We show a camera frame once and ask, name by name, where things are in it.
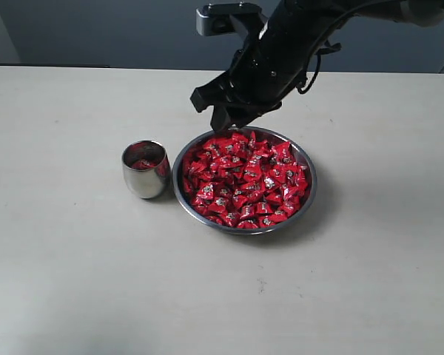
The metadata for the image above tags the red candy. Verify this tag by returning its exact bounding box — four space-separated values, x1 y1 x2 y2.
196 182 215 200
236 214 260 229
271 141 295 164
130 159 158 171
230 132 249 149

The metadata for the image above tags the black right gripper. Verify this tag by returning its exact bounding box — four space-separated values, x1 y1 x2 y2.
190 7 337 132

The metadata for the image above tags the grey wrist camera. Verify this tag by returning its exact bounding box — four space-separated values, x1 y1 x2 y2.
195 1 267 38

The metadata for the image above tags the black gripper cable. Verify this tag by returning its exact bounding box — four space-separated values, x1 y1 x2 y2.
295 7 360 94

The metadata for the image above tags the red wrapped candy top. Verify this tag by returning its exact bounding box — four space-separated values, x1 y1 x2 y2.
230 132 249 149

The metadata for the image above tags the red wrapped candy front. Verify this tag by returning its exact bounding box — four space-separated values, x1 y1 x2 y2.
236 214 260 229

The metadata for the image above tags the stainless steel cup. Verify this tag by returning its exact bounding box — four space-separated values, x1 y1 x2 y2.
121 140 171 200

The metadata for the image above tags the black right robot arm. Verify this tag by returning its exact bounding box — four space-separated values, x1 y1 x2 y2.
190 0 444 132

